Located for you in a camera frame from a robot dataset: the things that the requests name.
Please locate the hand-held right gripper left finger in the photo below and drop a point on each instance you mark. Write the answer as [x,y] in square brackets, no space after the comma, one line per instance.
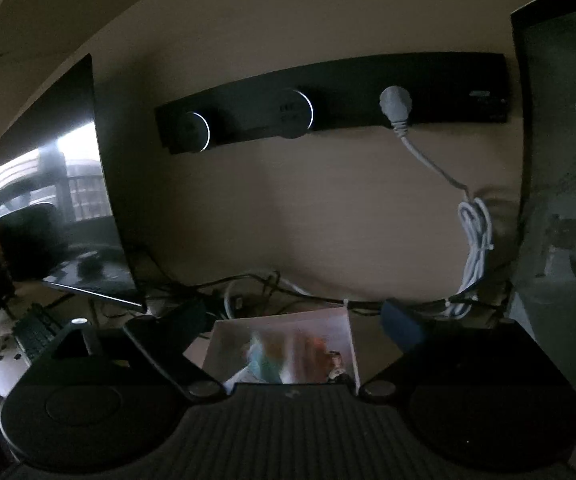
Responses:
[188,325]

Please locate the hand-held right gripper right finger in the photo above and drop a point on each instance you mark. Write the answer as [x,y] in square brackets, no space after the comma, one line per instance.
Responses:
[403,325]

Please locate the beige cardboard box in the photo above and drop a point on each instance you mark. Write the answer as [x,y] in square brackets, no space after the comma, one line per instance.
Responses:
[228,345]

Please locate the black keyboard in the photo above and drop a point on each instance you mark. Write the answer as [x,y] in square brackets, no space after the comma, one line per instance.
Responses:
[38,335]

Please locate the black computer monitor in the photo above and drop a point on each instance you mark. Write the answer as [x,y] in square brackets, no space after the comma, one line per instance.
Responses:
[68,185]

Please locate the scattered small black pieces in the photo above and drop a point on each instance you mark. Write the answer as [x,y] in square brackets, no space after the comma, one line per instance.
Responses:
[3,357]

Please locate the glass computer case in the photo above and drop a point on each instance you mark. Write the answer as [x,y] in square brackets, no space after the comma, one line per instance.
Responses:
[563,185]

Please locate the black wall power rail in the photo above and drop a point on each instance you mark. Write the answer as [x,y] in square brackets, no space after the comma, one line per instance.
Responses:
[343,95]

